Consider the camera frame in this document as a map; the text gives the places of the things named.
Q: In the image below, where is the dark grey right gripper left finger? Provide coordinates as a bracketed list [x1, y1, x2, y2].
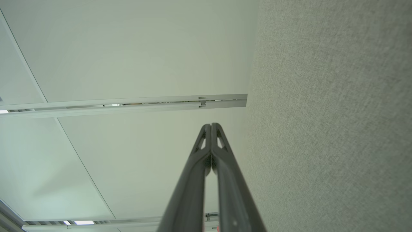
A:
[157, 123, 212, 232]

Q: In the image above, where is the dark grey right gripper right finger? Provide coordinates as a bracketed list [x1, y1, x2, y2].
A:
[211, 123, 267, 232]

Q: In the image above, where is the grey metal frame post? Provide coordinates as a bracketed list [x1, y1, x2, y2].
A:
[22, 212, 220, 232]

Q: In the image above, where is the grey double partition post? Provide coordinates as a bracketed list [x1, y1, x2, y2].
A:
[0, 93, 248, 119]

